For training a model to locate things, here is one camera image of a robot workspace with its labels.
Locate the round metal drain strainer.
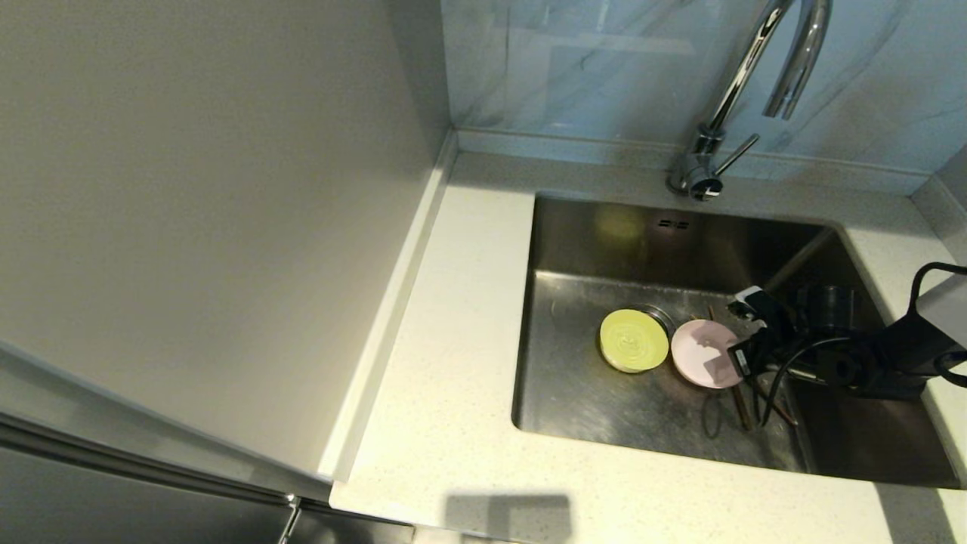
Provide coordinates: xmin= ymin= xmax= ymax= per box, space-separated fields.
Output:
xmin=642 ymin=304 xmax=678 ymax=339

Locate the beige tall cabinet side panel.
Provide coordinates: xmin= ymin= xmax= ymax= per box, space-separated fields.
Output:
xmin=0 ymin=0 xmax=454 ymax=481

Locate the brown wooden chopstick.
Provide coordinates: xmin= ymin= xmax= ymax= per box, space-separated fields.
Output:
xmin=690 ymin=314 xmax=799 ymax=428
xmin=708 ymin=305 xmax=755 ymax=431

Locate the silver cabinet trim strip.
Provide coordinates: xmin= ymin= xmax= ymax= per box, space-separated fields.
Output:
xmin=0 ymin=408 xmax=297 ymax=507

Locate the chrome gooseneck kitchen faucet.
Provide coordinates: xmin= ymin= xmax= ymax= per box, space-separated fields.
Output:
xmin=665 ymin=0 xmax=833 ymax=202

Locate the white countertop upstand strip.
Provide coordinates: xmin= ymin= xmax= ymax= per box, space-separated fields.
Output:
xmin=317 ymin=130 xmax=459 ymax=484

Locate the stainless steel sink basin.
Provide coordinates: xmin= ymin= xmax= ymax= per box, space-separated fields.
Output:
xmin=511 ymin=192 xmax=962 ymax=488

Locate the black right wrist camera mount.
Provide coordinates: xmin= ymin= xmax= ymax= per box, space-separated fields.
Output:
xmin=727 ymin=283 xmax=856 ymax=338

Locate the pink plastic bowl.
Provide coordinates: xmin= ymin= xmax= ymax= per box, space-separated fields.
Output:
xmin=671 ymin=318 xmax=746 ymax=390

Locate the yellow-green plastic bowl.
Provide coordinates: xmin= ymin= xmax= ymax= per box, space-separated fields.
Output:
xmin=600 ymin=308 xmax=671 ymax=374

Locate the small chrome cabinet handle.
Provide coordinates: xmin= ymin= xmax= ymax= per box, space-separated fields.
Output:
xmin=277 ymin=493 xmax=303 ymax=544

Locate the grey tall cabinet door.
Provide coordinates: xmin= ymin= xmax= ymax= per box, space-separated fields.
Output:
xmin=0 ymin=323 xmax=337 ymax=501

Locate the glossy grey lower cabinet door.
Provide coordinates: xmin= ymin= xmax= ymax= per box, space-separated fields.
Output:
xmin=0 ymin=431 xmax=415 ymax=544

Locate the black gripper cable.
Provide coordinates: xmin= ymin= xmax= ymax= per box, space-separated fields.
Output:
xmin=758 ymin=261 xmax=967 ymax=428

